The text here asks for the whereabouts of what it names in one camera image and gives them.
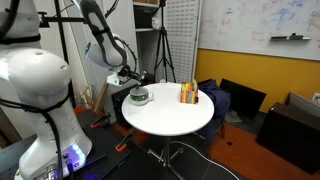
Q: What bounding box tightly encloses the white and green mug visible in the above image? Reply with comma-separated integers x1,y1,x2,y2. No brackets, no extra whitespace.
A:
129,87,155,107

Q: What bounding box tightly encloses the whiteboard marker tray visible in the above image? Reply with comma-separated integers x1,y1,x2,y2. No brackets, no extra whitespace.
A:
269,32,312,42

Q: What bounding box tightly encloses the black floor box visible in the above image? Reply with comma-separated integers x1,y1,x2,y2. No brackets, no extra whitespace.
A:
111,84,134,130

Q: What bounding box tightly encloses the white shelf unit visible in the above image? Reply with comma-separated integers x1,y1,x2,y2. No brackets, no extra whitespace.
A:
132,0,163,34

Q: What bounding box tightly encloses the white perforated panel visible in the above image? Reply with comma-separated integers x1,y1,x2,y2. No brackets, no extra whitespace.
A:
165,0,203,84

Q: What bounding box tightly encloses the white floor cable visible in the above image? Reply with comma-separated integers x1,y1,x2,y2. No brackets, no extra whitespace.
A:
171,140,239,180

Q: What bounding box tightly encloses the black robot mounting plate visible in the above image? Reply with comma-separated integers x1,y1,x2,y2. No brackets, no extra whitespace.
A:
0,109,134,180

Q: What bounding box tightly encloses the black cabinet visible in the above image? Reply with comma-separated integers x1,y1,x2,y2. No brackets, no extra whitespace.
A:
255,102,320,175

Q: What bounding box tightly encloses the dark blue cloth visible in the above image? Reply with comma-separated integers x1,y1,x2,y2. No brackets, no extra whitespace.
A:
196,78,232,141

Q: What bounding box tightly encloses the metal table pedestal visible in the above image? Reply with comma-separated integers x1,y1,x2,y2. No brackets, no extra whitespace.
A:
146,134,188,180

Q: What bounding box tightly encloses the colourful striped block box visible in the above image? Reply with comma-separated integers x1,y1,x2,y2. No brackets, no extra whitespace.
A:
179,79,200,105

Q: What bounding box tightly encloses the large whiteboard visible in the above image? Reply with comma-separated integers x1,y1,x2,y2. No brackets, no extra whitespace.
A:
198,0,320,62

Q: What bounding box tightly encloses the wooden plank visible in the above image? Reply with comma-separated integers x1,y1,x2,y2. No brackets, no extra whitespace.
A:
93,81,110,114

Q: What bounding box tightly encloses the orange handled black clamp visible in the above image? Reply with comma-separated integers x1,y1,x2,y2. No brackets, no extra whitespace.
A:
114,129,136,153
89,112,113,130

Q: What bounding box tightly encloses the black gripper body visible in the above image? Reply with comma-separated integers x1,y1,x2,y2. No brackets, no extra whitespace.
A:
117,64,138,84

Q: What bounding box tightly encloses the grey monitor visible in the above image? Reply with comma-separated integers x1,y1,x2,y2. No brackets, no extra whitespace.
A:
287,91,320,118

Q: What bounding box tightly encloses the black storage box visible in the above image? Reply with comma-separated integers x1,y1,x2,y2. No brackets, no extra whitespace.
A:
134,5,156,29

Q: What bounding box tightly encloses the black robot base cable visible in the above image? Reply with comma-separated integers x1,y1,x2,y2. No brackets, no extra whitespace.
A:
0,96,66,180

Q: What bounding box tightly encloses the black camera stand pole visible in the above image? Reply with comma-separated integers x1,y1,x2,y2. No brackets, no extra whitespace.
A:
38,0,87,108

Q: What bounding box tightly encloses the black leaning panel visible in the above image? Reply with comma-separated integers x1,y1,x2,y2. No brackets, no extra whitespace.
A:
219,78,268,113

